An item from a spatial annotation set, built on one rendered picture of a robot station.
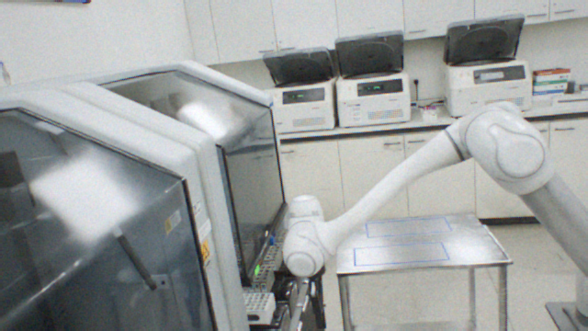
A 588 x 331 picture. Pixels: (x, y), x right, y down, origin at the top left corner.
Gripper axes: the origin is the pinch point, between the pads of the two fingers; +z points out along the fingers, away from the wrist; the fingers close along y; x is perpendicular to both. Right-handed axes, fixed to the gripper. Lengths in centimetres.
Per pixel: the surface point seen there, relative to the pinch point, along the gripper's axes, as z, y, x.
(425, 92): -20, -292, 62
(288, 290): -1.7, -14.0, -12.7
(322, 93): -38, -233, -20
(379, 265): -1.7, -28.8, 19.0
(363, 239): -2, -51, 12
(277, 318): -1.8, 2.3, -13.6
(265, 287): -5.8, -9.6, -19.4
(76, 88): -81, 16, -51
